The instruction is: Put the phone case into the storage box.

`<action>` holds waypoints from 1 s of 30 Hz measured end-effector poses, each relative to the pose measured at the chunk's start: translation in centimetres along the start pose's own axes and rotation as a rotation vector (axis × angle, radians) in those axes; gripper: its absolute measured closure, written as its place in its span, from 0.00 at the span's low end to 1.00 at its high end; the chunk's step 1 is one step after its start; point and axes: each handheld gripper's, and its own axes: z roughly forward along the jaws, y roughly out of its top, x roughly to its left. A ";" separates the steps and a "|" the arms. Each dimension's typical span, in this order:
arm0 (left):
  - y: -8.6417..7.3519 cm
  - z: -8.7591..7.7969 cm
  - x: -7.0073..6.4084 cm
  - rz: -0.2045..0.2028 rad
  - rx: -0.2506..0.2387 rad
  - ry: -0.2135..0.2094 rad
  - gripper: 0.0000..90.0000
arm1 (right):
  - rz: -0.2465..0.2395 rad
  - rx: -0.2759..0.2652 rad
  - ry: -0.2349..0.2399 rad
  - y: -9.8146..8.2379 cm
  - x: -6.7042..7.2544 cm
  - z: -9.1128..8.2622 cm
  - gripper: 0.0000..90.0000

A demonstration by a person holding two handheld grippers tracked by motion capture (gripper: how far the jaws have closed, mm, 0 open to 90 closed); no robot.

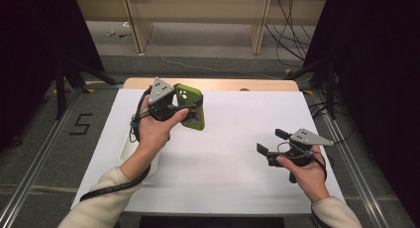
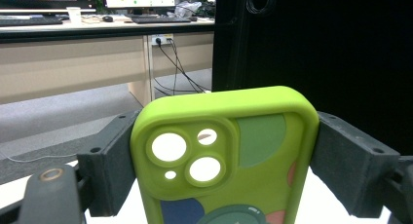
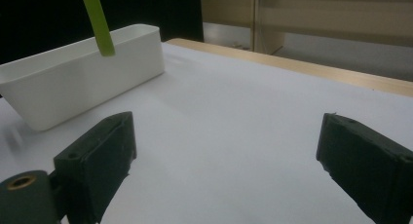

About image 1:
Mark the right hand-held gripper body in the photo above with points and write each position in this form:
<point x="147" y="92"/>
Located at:
<point x="302" y="150"/>

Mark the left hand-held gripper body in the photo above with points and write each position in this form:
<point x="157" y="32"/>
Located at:
<point x="160" y="99"/>

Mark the green cartoon phone case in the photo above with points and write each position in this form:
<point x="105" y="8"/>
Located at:
<point x="195" y="124"/>

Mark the person's right hand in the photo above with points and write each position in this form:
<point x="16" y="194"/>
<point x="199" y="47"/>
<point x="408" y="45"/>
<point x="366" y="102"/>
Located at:
<point x="310" y="178"/>

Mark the person's left hand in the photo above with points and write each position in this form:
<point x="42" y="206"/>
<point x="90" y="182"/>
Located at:
<point x="153" y="134"/>

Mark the white table sheet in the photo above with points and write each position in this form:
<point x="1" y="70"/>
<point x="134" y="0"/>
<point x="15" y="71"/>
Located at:
<point x="231" y="155"/>

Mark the yellow tape marker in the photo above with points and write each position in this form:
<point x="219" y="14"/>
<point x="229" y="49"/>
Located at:
<point x="88" y="90"/>
<point x="307" y="92"/>
<point x="288" y="71"/>

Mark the black metal stand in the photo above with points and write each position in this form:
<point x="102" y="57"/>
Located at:
<point x="60" y="86"/>
<point x="330" y="89"/>

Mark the small black floor item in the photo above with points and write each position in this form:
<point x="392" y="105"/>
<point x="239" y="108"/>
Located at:
<point x="125" y="35"/>

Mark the small white floor item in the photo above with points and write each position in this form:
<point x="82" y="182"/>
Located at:
<point x="110" y="33"/>

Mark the light wooden shelf unit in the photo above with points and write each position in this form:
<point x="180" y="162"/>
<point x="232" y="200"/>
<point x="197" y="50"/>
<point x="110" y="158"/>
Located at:
<point x="198" y="10"/>

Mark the dark curtain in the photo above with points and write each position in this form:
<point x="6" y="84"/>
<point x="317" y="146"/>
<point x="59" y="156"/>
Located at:
<point x="373" y="72"/>
<point x="33" y="56"/>

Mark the aluminium floor rail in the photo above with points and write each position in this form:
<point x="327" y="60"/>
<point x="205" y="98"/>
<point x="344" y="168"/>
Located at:
<point x="29" y="181"/>
<point x="356" y="162"/>

